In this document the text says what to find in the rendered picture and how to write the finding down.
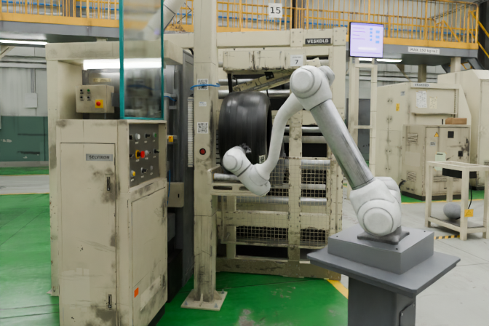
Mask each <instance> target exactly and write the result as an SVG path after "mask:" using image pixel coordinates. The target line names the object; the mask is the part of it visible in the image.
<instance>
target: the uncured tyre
mask: <svg viewBox="0 0 489 326"><path fill-rule="evenodd" d="M271 133H272V114H271V104H270V99H269V97H268V96H267V95H266V94H265V93H263V92H259V91H243V92H230V93H229V94H228V95H227V96H226V97H225V98H224V99H223V102H222V104H221V107H220V114H219V121H218V150H219V156H220V163H221V165H222V168H223V169H224V170H225V171H226V172H227V173H228V174H233V173H232V172H230V171H228V170H227V169H226V168H225V167H224V166H223V157H224V155H225V153H226V152H227V151H228V150H229V149H230V148H233V147H235V146H239V145H242V144H243V143H246V146H249V148H250V149H251V154H249V153H246V155H245V156H246V157H247V159H248V160H249V161H250V163H251V164H252V165H254V164H260V162H259V156H262V155H266V160H267V158H268V156H269V148H270V142H271Z"/></svg>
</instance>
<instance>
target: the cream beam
mask: <svg viewBox="0 0 489 326"><path fill-rule="evenodd" d="M290 55H303V66H304V65H306V49H261V50H231V51H223V71H233V72H234V73H233V75H238V74H265V73H264V72H273V73H284V72H294V71H295V70H297V69H298V68H300V67H301V66H290Z"/></svg>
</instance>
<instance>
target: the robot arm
mask: <svg viewBox="0 0 489 326"><path fill-rule="evenodd" d="M334 79H335V74H334V73H333V71H332V70H331V69H330V68H329V67H328V66H325V65H324V66H320V67H318V68H317V67H314V66H311V65H304V66H301V67H300V68H298V69H297V70H295V71H294V72H293V74H292V76H291V77H290V89H291V91H292V94H291V95H290V97H289V98H288V99H287V100H286V101H285V103H284V104H283V105H282V107H281V108H280V109H279V110H278V112H277V115H276V116H275V119H274V123H273V127H272V133H271V142H270V148H269V156H268V158H267V160H266V161H265V162H264V163H263V164H254V165H252V164H251V163H250V161H249V160H248V159H247V157H246V156H245V155H246V153H249V154H251V149H250V148H249V146H246V143H243V144H242V145H239V146H235V147H233V148H230V149H229V150H228V151H227V152H226V153H225V155H224V157H223V166H224V167H225V168H226V169H227V170H228V171H230V172H232V173H234V174H235V176H237V177H238V179H239V180H240V181H241V182H242V184H243V185H244V186H245V187H246V188H247V189H248V190H249V191H251V192H252V193H254V194H255V195H257V196H263V195H265V194H267V193H268V192H269V191H270V188H271V185H270V182H269V178H270V173H271V171H272V170H273V169H274V168H275V167H276V165H277V162H278V160H279V154H280V150H281V146H282V139H283V135H284V131H285V126H286V123H287V121H288V119H289V118H290V117H291V116H292V115H294V114H296V113H297V112H299V111H300V110H302V109H303V108H305V109H306V110H307V111H310V112H311V114H312V116H313V117H314V120H315V122H316V123H317V125H318V127H319V129H320V131H321V133H322V134H323V136H324V138H325V140H326V142H327V144H328V145H329V147H330V150H331V151H332V152H333V155H334V157H335V159H336V161H337V162H338V164H339V166H340V168H341V170H342V171H343V173H344V175H345V177H346V179H347V181H348V182H349V185H350V186H351V189H352V190H351V192H350V195H349V198H350V201H351V203H352V206H353V208H354V211H355V213H356V215H357V217H358V221H359V224H360V226H361V227H362V228H363V229H364V231H363V232H362V233H361V234H358V235H357V238H358V239H364V240H370V241H374V242H383V243H387V244H391V245H398V244H399V242H400V241H401V240H402V239H404V238H405V237H406V236H408V235H410V232H409V231H406V230H402V227H401V217H402V205H401V196H400V190H399V187H398V185H397V183H396V182H395V180H393V179H392V178H390V177H373V174H372V172H371V171H370V169H369V167H368V165H367V164H366V162H365V160H364V158H363V157H362V155H361V153H360V151H359V149H358V148H357V145H356V143H355V142H354V140H353V138H352V136H351V134H350V133H349V131H348V129H347V127H346V125H345V124H344V122H343V120H342V118H341V116H340V114H339V112H338V111H337V109H336V107H335V105H334V104H333V102H332V100H331V99H332V92H331V90H330V86H331V85H332V83H333V81H334Z"/></svg>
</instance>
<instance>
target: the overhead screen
mask: <svg viewBox="0 0 489 326"><path fill-rule="evenodd" d="M349 57H366V58H380V59H381V58H383V24H377V23H358V22H349Z"/></svg>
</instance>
